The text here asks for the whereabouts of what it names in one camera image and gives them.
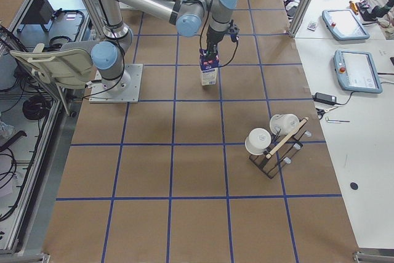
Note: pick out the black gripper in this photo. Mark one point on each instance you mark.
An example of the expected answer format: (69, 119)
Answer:
(213, 37)

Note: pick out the blue white milk carton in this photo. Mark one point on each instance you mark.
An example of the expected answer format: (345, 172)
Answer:
(209, 70)

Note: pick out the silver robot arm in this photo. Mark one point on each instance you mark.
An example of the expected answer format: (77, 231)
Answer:
(190, 17)

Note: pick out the white cup on rack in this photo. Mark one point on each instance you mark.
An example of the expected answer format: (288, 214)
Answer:
(257, 141)

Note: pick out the white smiley mug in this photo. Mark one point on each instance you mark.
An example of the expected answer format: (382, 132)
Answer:
(283, 124)

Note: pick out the black power adapter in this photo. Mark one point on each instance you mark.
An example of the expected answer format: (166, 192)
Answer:
(325, 98)

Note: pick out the upper teach pendant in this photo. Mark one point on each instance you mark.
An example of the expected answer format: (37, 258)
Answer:
(344, 25)

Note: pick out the teach pendant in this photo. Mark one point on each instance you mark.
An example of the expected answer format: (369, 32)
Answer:
(344, 25)
(356, 71)

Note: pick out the allen key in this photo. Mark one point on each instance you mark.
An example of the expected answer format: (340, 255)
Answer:
(328, 120)

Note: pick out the beige chair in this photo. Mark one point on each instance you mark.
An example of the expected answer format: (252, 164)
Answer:
(70, 67)

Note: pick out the lower teach pendant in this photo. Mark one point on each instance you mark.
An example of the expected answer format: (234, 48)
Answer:
(356, 71)

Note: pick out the black round disc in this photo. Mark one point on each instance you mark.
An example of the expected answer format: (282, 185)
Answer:
(354, 186)

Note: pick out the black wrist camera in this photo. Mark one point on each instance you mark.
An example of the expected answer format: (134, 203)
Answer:
(233, 32)

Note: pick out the aluminium frame post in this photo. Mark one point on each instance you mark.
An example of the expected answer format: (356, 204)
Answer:
(303, 1)

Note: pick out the black wire cup rack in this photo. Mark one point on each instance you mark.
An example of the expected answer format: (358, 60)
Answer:
(281, 150)

